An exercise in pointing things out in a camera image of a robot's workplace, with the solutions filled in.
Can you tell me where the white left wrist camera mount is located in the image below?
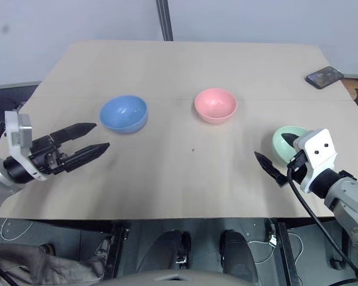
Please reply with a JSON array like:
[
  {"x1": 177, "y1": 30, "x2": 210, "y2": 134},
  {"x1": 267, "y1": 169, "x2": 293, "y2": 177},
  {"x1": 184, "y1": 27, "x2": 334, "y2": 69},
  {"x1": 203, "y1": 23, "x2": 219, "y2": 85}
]
[{"x1": 4, "y1": 110, "x2": 47, "y2": 182}]

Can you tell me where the brown cardboard piece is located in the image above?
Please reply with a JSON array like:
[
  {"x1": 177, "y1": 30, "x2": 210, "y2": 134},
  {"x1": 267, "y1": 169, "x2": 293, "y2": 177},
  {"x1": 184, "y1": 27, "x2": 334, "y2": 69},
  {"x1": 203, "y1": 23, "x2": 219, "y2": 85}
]
[{"x1": 341, "y1": 77, "x2": 358, "y2": 117}]

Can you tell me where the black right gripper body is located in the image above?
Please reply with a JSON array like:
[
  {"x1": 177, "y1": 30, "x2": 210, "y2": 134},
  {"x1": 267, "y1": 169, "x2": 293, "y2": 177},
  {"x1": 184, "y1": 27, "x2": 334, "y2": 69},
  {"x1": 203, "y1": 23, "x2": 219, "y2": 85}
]
[{"x1": 285, "y1": 149, "x2": 310, "y2": 183}]

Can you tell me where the dark furniture piece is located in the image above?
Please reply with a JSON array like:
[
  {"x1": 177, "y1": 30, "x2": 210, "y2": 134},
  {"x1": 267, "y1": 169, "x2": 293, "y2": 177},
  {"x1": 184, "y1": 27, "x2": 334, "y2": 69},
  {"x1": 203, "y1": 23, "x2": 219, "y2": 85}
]
[{"x1": 0, "y1": 81, "x2": 40, "y2": 126}]

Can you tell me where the dark rounded shape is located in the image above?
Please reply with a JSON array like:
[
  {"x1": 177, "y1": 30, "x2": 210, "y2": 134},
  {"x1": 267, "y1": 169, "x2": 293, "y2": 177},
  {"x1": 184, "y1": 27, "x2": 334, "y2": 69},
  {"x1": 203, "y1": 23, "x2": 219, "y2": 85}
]
[{"x1": 220, "y1": 229, "x2": 259, "y2": 276}]

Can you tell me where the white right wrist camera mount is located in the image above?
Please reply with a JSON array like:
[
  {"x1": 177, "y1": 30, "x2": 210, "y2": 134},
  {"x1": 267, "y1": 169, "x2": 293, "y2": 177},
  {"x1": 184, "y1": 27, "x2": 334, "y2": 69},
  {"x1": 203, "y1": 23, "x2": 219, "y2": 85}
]
[{"x1": 292, "y1": 128, "x2": 338, "y2": 194}]

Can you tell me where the blue bowl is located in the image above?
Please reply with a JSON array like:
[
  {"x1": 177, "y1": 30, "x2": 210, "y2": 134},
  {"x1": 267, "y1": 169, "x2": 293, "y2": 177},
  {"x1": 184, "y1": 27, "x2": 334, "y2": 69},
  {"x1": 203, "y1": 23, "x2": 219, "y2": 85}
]
[{"x1": 99, "y1": 95, "x2": 149, "y2": 135}]

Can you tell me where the grey cloth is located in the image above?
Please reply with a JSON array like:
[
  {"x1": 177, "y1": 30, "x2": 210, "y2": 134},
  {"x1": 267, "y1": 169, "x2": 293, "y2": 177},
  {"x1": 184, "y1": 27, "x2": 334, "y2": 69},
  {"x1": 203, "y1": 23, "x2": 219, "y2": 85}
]
[{"x1": 0, "y1": 238, "x2": 112, "y2": 286}]

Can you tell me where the green bowl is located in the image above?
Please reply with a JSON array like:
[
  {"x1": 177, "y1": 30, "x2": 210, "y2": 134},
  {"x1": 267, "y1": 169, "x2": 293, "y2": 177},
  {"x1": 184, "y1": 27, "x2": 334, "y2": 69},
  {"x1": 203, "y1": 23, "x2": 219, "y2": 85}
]
[{"x1": 271, "y1": 125, "x2": 310, "y2": 167}]

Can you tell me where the black table frame leg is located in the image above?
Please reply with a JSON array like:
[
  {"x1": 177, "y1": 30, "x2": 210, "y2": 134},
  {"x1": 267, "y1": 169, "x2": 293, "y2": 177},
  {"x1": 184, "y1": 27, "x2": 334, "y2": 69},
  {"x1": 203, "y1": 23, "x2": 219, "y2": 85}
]
[
  {"x1": 103, "y1": 220, "x2": 131, "y2": 278},
  {"x1": 267, "y1": 219, "x2": 301, "y2": 286}
]

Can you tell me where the thin white cable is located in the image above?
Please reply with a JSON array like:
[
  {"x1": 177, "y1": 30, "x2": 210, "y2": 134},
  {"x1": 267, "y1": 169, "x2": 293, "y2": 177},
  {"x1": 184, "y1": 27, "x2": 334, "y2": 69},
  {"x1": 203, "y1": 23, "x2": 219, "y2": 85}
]
[{"x1": 246, "y1": 232, "x2": 305, "y2": 265}]

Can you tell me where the pink bowl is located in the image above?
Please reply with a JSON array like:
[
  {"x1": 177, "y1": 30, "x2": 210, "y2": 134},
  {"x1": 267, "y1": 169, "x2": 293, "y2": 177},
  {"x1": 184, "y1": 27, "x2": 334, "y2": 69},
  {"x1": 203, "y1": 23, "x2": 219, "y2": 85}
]
[{"x1": 194, "y1": 88, "x2": 237, "y2": 125}]

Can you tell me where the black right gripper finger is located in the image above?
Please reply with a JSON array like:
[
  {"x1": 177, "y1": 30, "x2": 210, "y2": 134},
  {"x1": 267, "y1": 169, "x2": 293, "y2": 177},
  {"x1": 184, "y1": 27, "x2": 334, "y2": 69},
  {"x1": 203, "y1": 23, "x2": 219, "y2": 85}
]
[
  {"x1": 281, "y1": 133, "x2": 301, "y2": 147},
  {"x1": 254, "y1": 151, "x2": 288, "y2": 188}
]

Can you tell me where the dark metal profile post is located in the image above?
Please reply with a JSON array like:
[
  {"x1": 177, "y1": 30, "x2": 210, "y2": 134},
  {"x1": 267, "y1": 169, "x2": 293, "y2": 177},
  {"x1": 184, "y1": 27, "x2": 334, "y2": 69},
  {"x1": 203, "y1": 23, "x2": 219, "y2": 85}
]
[{"x1": 155, "y1": 0, "x2": 175, "y2": 42}]

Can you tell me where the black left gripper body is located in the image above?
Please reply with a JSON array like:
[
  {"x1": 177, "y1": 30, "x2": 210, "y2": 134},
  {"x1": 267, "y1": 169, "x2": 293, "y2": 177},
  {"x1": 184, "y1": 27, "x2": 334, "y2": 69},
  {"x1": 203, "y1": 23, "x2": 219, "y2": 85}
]
[{"x1": 28, "y1": 134, "x2": 75, "y2": 176}]

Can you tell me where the black smartphone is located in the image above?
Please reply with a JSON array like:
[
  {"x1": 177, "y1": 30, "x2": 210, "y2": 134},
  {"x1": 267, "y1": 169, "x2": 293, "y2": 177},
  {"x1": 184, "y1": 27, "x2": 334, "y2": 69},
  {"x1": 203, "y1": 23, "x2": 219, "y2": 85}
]
[{"x1": 305, "y1": 66, "x2": 345, "y2": 90}]

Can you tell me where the grey robot torso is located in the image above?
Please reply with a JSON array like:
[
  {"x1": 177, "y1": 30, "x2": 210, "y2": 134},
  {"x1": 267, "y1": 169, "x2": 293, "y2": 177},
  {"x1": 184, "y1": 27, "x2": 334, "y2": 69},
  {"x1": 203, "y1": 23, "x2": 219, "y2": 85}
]
[{"x1": 97, "y1": 269, "x2": 291, "y2": 286}]

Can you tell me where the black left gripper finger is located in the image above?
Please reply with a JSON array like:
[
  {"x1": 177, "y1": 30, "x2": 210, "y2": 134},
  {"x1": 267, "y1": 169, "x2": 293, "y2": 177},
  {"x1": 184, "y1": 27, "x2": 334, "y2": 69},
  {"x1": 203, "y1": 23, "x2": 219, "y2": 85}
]
[
  {"x1": 50, "y1": 122, "x2": 97, "y2": 147},
  {"x1": 63, "y1": 142, "x2": 111, "y2": 173}
]

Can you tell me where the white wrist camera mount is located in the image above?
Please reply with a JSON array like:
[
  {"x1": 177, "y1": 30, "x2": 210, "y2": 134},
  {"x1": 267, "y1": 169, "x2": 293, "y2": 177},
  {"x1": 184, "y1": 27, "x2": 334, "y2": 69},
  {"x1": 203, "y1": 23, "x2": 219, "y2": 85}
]
[
  {"x1": 292, "y1": 128, "x2": 338, "y2": 194},
  {"x1": 4, "y1": 110, "x2": 47, "y2": 182}
]

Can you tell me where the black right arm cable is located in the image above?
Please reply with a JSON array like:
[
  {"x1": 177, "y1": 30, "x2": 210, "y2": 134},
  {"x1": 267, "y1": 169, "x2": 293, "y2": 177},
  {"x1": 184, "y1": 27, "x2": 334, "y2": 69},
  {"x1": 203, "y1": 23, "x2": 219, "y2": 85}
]
[{"x1": 287, "y1": 165, "x2": 358, "y2": 283}]

